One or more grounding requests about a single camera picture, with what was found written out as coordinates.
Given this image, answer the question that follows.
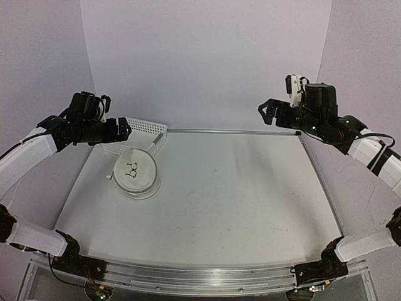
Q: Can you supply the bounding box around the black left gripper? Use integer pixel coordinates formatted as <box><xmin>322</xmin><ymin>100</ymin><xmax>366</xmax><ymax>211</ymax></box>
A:
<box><xmin>79</xmin><ymin>117</ymin><xmax>132</xmax><ymax>146</ymax></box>

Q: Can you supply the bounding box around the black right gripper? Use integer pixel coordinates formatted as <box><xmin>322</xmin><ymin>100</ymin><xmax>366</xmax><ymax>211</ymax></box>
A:
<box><xmin>259</xmin><ymin>99</ymin><xmax>325</xmax><ymax>138</ymax></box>

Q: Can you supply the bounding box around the white perforated plastic basket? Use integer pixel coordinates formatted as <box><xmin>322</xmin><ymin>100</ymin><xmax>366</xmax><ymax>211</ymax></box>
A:
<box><xmin>101</xmin><ymin>117</ymin><xmax>168</xmax><ymax>157</ymax></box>

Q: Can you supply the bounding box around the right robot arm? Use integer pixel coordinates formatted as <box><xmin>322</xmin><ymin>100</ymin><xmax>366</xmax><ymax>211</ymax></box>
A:
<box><xmin>258</xmin><ymin>76</ymin><xmax>400</xmax><ymax>278</ymax></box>

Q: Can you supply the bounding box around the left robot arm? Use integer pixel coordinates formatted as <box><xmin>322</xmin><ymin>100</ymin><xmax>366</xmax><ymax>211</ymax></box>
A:
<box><xmin>1</xmin><ymin>92</ymin><xmax>132</xmax><ymax>274</ymax></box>

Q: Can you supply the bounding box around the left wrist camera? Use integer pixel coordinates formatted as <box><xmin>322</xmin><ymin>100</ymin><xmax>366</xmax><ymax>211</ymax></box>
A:
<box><xmin>95</xmin><ymin>95</ymin><xmax>112</xmax><ymax>122</ymax></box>

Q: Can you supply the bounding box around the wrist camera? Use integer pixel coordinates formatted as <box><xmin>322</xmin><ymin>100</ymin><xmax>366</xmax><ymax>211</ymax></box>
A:
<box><xmin>285</xmin><ymin>74</ymin><xmax>305</xmax><ymax>108</ymax></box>
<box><xmin>95</xmin><ymin>95</ymin><xmax>112</xmax><ymax>122</ymax></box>

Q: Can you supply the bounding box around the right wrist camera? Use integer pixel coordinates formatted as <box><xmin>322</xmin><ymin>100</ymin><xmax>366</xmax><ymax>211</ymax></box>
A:
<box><xmin>285</xmin><ymin>74</ymin><xmax>305</xmax><ymax>108</ymax></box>

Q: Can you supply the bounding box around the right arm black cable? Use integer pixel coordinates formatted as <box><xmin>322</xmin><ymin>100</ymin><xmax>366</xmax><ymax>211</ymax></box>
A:
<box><xmin>357</xmin><ymin>133</ymin><xmax>396</xmax><ymax>157</ymax></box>

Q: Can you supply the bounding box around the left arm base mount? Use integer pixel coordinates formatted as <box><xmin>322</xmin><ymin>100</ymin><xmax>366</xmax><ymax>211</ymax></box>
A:
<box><xmin>51</xmin><ymin>230</ymin><xmax>107</xmax><ymax>280</ymax></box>

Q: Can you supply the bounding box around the aluminium table rail frame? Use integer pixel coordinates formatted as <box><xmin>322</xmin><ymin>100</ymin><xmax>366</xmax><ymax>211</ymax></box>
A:
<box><xmin>18</xmin><ymin>127</ymin><xmax>380</xmax><ymax>301</ymax></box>

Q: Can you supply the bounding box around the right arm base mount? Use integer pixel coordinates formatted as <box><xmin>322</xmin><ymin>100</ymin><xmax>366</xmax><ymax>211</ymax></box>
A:
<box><xmin>290</xmin><ymin>236</ymin><xmax>348</xmax><ymax>287</ymax></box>

